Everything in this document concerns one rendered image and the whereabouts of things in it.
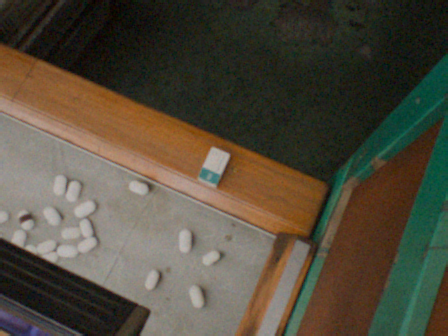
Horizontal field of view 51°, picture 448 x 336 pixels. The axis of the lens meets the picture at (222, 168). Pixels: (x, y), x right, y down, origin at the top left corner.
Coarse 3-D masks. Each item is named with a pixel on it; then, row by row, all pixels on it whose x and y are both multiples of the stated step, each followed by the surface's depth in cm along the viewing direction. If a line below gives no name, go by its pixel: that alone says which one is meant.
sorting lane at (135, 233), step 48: (0, 144) 85; (48, 144) 85; (0, 192) 83; (48, 192) 83; (96, 192) 83; (144, 240) 81; (192, 240) 81; (240, 240) 81; (144, 288) 79; (240, 288) 79
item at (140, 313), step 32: (0, 256) 47; (32, 256) 48; (0, 288) 43; (32, 288) 44; (64, 288) 46; (96, 288) 48; (0, 320) 46; (32, 320) 42; (64, 320) 42; (96, 320) 43; (128, 320) 45
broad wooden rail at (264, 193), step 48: (0, 48) 87; (0, 96) 85; (48, 96) 85; (96, 96) 85; (96, 144) 84; (144, 144) 83; (192, 144) 83; (192, 192) 82; (240, 192) 80; (288, 192) 80
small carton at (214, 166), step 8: (216, 152) 80; (224, 152) 80; (208, 160) 80; (216, 160) 80; (224, 160) 80; (208, 168) 79; (216, 168) 79; (224, 168) 80; (200, 176) 79; (208, 176) 79; (216, 176) 79; (208, 184) 80; (216, 184) 79
